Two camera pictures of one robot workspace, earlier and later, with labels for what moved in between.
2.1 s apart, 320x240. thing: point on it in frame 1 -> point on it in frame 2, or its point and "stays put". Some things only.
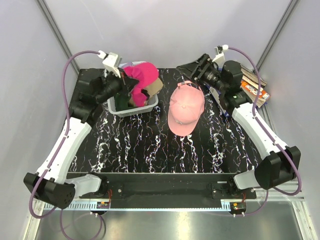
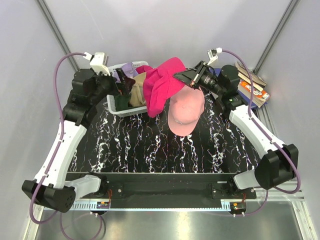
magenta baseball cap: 146,72 -> 160,85
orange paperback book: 251,91 stays put
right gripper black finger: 188,68 -> 188,76
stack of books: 251,77 stays put
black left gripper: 126,83 stays put
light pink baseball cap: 186,105 stays put
